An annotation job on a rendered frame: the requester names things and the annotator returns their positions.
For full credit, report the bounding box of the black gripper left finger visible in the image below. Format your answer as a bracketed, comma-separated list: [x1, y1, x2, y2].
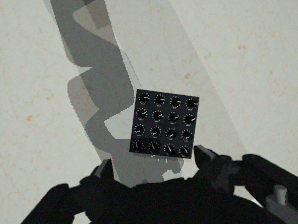
[21, 159, 149, 224]

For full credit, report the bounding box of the black knob box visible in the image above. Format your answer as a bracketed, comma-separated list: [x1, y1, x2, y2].
[129, 89, 199, 159]

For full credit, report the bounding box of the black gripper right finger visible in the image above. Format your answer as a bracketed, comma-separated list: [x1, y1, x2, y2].
[180, 145, 298, 224]

